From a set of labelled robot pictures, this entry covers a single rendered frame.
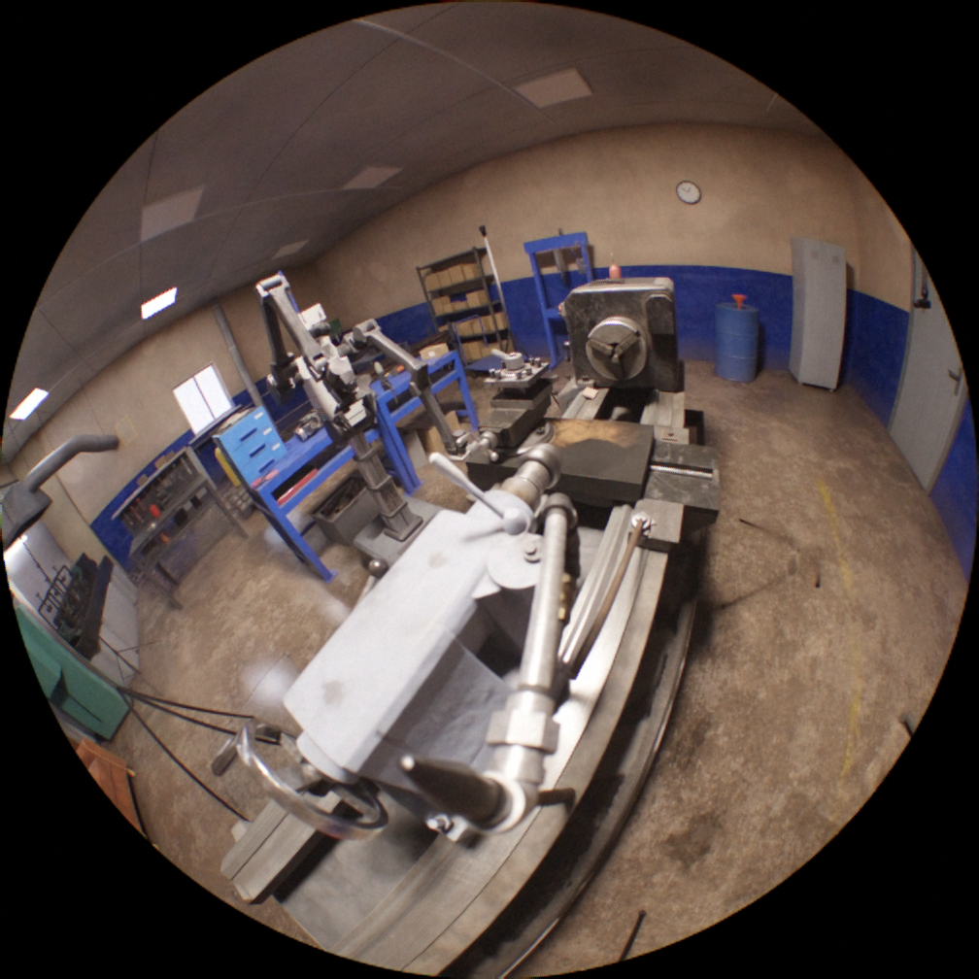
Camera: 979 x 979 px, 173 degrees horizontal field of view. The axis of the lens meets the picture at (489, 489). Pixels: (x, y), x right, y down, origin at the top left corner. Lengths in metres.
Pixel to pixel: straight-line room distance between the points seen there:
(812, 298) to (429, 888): 4.95
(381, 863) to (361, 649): 0.61
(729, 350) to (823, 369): 1.39
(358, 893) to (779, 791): 1.46
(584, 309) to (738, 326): 2.86
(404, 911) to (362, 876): 0.21
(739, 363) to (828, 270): 1.80
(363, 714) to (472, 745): 0.17
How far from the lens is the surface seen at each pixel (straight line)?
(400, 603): 0.41
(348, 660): 0.41
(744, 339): 4.22
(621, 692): 0.66
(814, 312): 4.63
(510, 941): 1.22
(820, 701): 1.85
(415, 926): 0.76
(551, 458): 0.62
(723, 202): 4.90
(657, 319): 1.46
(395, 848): 0.86
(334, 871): 0.96
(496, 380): 1.07
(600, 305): 1.54
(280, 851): 0.92
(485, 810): 0.16
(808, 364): 4.74
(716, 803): 1.57
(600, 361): 1.38
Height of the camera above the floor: 1.46
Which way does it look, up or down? 36 degrees down
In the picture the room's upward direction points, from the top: 18 degrees counter-clockwise
